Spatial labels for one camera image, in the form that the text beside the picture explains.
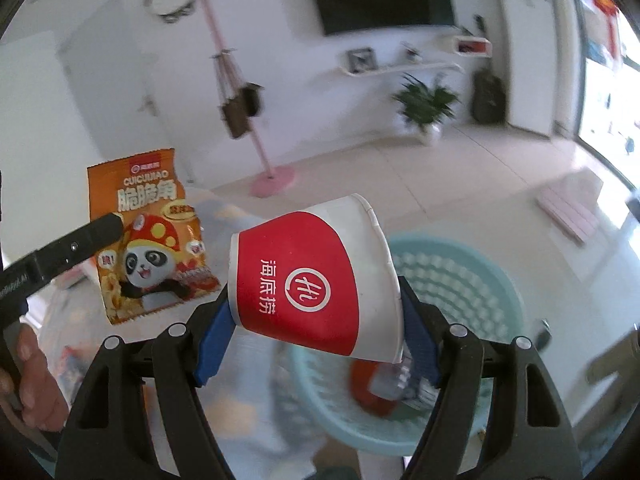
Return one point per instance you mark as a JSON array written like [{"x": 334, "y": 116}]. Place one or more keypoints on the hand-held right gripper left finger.
[{"x": 210, "y": 340}]

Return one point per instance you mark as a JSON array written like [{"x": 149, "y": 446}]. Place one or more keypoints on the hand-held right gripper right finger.
[{"x": 422, "y": 345}]

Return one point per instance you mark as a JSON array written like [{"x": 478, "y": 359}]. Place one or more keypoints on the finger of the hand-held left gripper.
[{"x": 75, "y": 247}]

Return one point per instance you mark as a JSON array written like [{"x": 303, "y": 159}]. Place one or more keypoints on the large blue white milk carton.
[{"x": 400, "y": 385}]

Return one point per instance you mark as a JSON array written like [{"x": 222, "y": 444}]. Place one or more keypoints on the orange and white paper cup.
[{"x": 362, "y": 385}]

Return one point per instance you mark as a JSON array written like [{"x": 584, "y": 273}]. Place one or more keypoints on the light blue plastic basket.
[{"x": 450, "y": 270}]

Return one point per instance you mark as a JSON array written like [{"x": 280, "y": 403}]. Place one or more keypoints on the orange panda snack packet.
[{"x": 150, "y": 200}]

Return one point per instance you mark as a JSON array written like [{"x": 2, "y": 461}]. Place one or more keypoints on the red and white paper cup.
[{"x": 300, "y": 270}]

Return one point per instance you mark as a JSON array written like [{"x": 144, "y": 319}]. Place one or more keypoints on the person's left hand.
[{"x": 42, "y": 390}]

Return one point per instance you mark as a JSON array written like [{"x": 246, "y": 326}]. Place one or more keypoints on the white door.
[{"x": 110, "y": 85}]

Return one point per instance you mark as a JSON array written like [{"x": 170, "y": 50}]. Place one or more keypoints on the brown hanging bag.
[{"x": 235, "y": 117}]

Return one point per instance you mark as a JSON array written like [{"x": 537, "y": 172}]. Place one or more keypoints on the pink coat rack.
[{"x": 235, "y": 110}]

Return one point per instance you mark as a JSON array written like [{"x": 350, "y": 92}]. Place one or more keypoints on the black hanging bag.
[{"x": 252, "y": 100}]

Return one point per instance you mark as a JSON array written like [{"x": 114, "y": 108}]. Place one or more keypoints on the potted green plant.
[{"x": 425, "y": 105}]

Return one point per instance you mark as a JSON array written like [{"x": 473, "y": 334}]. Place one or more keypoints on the black guitar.
[{"x": 489, "y": 95}]

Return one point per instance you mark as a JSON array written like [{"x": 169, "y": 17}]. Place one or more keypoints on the small shelf ornament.
[{"x": 412, "y": 54}]

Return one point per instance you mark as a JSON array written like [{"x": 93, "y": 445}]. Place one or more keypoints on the framed butterfly picture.
[{"x": 361, "y": 59}]

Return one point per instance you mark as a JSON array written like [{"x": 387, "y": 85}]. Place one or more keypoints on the white box shelf red inside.
[{"x": 472, "y": 46}]

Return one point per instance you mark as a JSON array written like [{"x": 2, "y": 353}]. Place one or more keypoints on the black framed glass door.
[{"x": 577, "y": 60}]

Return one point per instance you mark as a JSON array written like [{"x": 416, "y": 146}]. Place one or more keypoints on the tall white cabinet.
[{"x": 530, "y": 35}]

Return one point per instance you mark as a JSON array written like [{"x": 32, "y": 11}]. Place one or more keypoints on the red knot hanging ornament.
[{"x": 607, "y": 7}]

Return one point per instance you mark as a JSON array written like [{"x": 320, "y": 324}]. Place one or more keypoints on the low curved white wall shelf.
[{"x": 400, "y": 69}]

